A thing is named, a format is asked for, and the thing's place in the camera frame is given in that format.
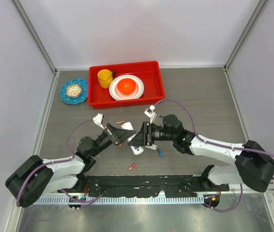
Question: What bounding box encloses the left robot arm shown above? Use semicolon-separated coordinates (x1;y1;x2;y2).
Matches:
5;124;135;208

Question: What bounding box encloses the white plate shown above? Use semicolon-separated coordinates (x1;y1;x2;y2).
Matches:
109;74;144;101

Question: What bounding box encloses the red plastic tray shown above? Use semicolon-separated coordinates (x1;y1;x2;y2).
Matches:
87;61;166;109

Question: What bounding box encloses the white air conditioner remote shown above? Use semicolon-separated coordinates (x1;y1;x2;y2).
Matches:
121;122;144;155

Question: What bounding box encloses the orange bowl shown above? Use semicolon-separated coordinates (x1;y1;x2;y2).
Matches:
117;78;136;95

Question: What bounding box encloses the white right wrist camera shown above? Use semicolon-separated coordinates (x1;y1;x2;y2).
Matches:
144;105;157;124

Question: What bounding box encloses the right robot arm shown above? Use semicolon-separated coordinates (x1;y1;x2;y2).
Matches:
128;115;274;193

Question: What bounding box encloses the yellow mug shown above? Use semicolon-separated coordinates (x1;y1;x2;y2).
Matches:
97;69;116;88

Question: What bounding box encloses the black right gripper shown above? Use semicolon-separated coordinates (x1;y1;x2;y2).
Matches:
129;121;176;146

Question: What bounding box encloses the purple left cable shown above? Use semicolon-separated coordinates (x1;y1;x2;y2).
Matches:
16;118;103;210

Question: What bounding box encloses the small patterned bowl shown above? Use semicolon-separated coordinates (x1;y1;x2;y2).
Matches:
66;84;82;98

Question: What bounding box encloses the white cable duct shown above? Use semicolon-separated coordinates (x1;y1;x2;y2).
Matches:
34;194;204;205

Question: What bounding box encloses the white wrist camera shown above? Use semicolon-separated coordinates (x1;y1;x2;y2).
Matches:
144;105;157;124
93;113;105;130

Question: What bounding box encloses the white battery cover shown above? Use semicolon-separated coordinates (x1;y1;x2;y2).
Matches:
145;144;157;150

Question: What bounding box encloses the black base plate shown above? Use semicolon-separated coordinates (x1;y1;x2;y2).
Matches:
64;174;230;198

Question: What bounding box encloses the blue dotted plate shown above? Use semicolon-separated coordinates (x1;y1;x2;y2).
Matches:
59;78;88;105

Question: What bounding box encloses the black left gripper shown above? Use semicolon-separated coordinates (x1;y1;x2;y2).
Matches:
90;123;135;158

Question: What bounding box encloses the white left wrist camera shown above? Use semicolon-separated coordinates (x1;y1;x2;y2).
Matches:
93;113;105;130

